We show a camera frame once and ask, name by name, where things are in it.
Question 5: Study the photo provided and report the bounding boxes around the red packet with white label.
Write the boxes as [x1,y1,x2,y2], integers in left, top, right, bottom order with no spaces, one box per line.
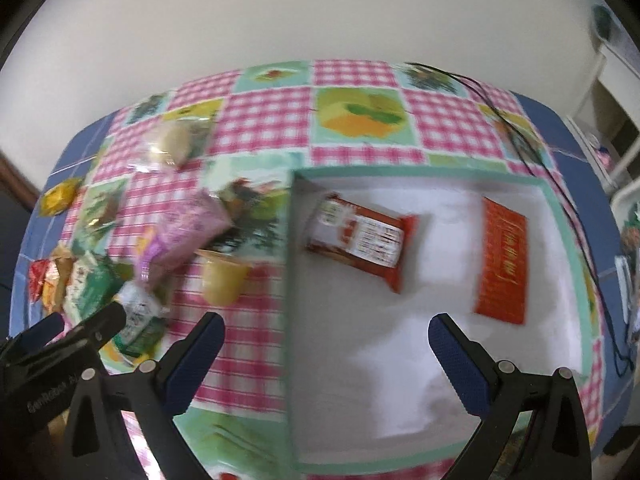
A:
[304,192,420,295]

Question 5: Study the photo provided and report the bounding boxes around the white and green snack packet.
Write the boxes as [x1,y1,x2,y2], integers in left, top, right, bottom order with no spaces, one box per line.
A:
[112,280,168,358]

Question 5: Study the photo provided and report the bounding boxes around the pink snack packet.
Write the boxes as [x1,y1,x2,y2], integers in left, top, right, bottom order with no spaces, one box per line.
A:
[134,189,233,293]

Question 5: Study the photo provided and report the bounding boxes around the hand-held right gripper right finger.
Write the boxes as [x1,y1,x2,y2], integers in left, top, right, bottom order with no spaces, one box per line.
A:
[428,312,593,480]

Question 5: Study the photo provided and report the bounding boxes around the yellow jelly cup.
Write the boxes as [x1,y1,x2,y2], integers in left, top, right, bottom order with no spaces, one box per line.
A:
[194,249,252,307]

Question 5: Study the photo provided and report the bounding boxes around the colourful clutter pile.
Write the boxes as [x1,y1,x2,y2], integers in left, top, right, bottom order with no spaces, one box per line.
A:
[612,195,640,346]

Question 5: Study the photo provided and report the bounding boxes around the red wrapped candy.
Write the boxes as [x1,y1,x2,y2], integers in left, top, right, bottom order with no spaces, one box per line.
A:
[27,259,53,303]

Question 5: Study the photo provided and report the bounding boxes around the dark green round object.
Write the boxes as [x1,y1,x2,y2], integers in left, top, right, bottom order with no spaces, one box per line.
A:
[591,5,616,40]

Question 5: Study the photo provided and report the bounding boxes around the teal rimmed cardboard box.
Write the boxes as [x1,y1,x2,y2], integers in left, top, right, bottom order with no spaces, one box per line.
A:
[282,167,601,476]

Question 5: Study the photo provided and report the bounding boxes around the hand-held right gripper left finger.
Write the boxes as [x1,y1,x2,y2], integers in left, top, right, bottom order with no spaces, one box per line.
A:
[62,311,227,480]

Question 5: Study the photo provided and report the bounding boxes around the clear wrapped pale bun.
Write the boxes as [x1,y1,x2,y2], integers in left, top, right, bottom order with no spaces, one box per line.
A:
[140,117,211,171]

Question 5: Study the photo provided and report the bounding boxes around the beige orange cake roll packet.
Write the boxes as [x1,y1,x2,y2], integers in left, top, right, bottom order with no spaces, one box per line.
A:
[42,245,76,311]

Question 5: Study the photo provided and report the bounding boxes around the white shelf unit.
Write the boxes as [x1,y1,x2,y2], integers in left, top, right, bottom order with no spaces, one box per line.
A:
[565,5,640,196]

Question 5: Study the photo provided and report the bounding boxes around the black cable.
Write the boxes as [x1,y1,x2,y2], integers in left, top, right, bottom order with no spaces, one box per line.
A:
[405,62,631,376]

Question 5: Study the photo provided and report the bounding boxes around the red snack packet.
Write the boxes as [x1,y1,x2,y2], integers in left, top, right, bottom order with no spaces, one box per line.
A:
[472,196,530,325]

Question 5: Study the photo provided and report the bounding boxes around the pink checked printed tablecloth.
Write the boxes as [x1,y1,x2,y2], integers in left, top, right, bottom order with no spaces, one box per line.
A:
[30,60,608,480]

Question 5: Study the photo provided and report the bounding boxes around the yellow wrapped candy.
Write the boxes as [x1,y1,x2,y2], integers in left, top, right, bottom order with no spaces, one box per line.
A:
[40,178,83,216]

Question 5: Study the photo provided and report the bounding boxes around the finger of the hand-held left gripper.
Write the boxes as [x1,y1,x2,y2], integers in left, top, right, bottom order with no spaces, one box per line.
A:
[0,312,66,361]
[47,301,127,361]

